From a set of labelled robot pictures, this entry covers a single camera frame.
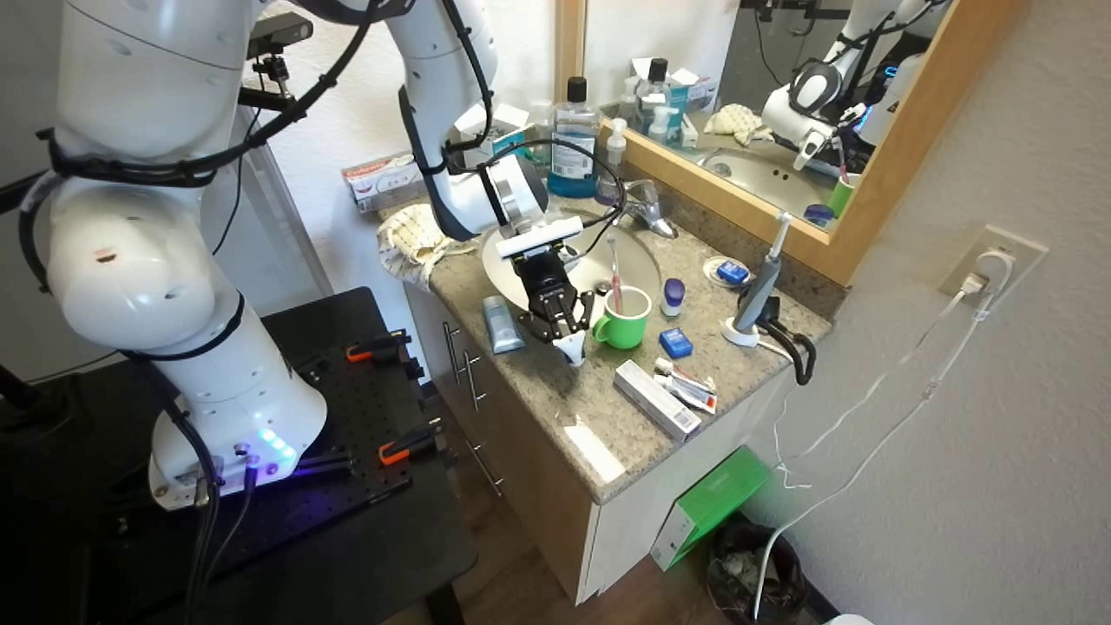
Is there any cream face mask bundle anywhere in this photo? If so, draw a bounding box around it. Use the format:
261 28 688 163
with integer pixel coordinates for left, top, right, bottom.
376 201 469 287

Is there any white power cable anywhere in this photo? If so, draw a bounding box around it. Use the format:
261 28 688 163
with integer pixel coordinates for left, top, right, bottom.
766 267 989 496
748 248 1017 625

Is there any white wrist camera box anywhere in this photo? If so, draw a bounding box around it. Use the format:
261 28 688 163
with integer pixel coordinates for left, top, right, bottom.
491 213 589 259

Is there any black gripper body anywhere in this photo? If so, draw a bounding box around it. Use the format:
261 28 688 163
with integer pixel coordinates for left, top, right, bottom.
505 238 589 320

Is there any white cosmetic tube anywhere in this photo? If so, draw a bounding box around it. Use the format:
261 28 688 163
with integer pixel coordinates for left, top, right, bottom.
548 329 594 376

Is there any chrome faucet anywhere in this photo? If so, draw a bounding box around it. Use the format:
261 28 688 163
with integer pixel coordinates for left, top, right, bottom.
619 176 679 243

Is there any small blue case on dish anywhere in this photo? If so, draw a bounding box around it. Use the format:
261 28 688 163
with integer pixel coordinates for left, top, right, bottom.
699 253 756 295

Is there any black stereo camera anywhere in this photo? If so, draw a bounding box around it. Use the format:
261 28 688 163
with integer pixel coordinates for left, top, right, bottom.
245 9 317 62

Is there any black plug adapter with cable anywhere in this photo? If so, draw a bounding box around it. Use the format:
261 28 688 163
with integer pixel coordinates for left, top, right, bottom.
759 290 818 389

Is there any orange black clamp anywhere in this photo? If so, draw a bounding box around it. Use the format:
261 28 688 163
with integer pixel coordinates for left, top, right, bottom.
341 325 418 370
371 426 447 471

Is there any green mug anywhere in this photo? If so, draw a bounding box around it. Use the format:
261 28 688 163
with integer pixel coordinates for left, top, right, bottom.
589 280 659 355

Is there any small clear soap bottle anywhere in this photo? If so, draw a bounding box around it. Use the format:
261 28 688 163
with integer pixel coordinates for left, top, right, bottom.
594 113 631 185

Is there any black trash bin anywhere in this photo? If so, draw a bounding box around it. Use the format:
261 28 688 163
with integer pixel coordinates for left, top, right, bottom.
692 517 842 625

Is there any electric toothbrush with charger base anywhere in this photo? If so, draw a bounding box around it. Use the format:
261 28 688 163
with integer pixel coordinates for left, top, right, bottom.
718 213 797 349

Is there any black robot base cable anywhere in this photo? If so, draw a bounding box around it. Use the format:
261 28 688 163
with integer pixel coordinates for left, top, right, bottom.
145 378 263 625

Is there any wood framed mirror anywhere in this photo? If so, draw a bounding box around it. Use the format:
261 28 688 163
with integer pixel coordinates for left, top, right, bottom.
550 0 1035 287

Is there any blue mouthwash bottle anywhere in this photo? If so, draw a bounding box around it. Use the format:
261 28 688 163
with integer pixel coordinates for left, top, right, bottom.
546 74 602 201

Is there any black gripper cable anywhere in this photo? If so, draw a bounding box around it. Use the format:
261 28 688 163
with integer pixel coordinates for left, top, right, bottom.
512 134 635 257

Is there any blue square floss container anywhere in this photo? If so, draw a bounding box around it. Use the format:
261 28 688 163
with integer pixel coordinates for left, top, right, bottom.
655 325 699 361

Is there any grey blue squeeze tube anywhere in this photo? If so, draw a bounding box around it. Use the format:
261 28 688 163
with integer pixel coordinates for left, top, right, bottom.
479 290 528 359

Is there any white cardboard supply box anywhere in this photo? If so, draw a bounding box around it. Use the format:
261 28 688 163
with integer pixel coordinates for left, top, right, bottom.
341 150 428 217

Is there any red white toothpaste tube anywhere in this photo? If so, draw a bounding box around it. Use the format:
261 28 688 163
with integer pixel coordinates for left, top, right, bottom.
651 355 723 416

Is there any white wall outlet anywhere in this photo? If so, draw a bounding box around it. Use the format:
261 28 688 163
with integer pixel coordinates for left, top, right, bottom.
936 217 1053 311

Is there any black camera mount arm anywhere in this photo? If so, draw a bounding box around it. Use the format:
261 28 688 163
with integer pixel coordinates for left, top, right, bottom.
236 53 311 124

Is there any white toothpaste box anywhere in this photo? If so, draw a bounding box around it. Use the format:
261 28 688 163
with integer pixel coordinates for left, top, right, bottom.
612 359 704 440

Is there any black robot table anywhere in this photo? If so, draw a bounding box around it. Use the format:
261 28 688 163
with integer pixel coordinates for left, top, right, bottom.
0 285 479 625

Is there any white oval sink basin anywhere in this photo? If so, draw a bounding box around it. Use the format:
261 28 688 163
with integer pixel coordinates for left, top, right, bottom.
479 213 667 334

